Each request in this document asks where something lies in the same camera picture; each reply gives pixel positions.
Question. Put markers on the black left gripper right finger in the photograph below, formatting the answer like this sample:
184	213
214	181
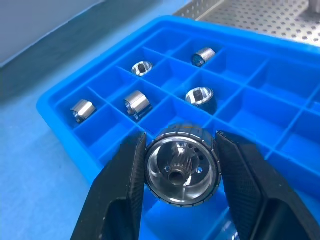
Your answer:
262	200

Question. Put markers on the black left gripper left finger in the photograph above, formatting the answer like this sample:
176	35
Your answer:
117	190

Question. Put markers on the silver metal roller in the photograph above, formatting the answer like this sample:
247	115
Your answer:
137	105
200	97
175	197
82	111
142	68
205	55

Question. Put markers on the blue plastic compartment tray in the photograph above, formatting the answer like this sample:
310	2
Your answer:
262	105

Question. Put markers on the perforated steel tray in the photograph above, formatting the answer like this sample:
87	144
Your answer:
250	15

